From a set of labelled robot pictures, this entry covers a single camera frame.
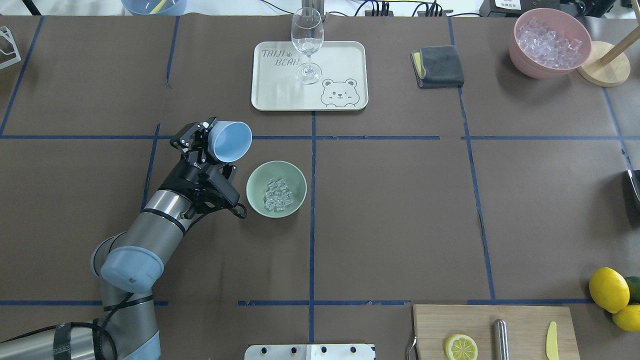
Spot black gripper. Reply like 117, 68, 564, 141
158, 117, 241, 215

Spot light blue cup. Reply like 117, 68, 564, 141
207, 121, 253, 163

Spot green bowl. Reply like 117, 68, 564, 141
246, 161, 307, 219

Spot ice cubes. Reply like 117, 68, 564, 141
263, 178, 294, 212

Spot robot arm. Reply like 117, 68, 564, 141
1, 117, 253, 360

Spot blue bowl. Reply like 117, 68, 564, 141
121, 0, 189, 16

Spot pink bowl with ice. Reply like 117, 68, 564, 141
509, 7, 592, 79

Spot metal ice scoop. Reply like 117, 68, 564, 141
622, 169, 640, 214

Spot yellow plastic fork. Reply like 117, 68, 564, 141
149, 0, 167, 15

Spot cream bear tray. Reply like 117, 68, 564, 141
251, 41, 370, 112

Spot clear wine glass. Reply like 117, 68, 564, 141
290, 6, 325, 85

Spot half lemon slice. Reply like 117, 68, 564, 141
443, 333, 479, 360

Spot steel muddler black cap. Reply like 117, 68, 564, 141
493, 319, 510, 360

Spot wooden cutting board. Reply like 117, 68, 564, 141
413, 304, 581, 360

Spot wooden stand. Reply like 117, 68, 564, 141
577, 0, 640, 88

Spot yellow plastic knife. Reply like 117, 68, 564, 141
545, 321, 560, 360

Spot yellow lemon front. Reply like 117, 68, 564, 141
589, 266, 631, 314

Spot yellow lemon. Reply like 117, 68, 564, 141
589, 266, 631, 314
611, 304, 640, 332

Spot green avocado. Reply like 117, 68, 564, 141
624, 276, 640, 305

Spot yellow lemon back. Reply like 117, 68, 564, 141
611, 304, 640, 332

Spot white wire cup rack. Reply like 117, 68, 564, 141
0, 26, 22, 69

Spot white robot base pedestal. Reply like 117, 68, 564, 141
244, 343, 377, 360

